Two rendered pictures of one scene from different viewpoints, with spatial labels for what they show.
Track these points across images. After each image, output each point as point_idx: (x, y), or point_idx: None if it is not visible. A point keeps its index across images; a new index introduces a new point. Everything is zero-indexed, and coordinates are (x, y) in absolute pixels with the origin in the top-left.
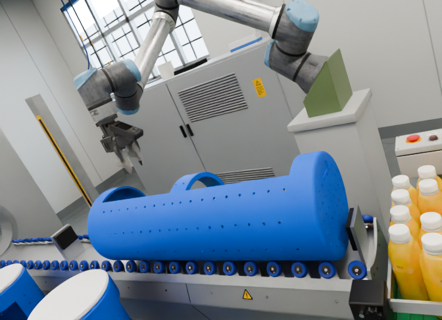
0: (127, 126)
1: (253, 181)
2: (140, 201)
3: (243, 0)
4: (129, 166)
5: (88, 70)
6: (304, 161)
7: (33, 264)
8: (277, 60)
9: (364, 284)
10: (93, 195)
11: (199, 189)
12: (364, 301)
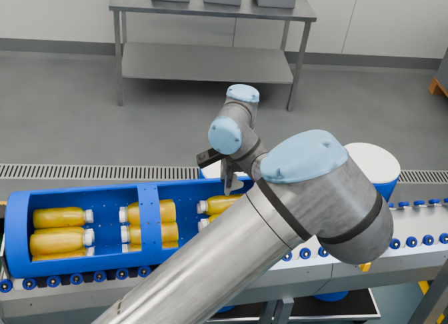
0: (213, 153)
1: (63, 190)
2: (191, 180)
3: (118, 301)
4: (220, 176)
5: (229, 88)
6: (17, 200)
7: (400, 206)
8: None
9: (4, 214)
10: (446, 269)
11: (119, 186)
12: (5, 205)
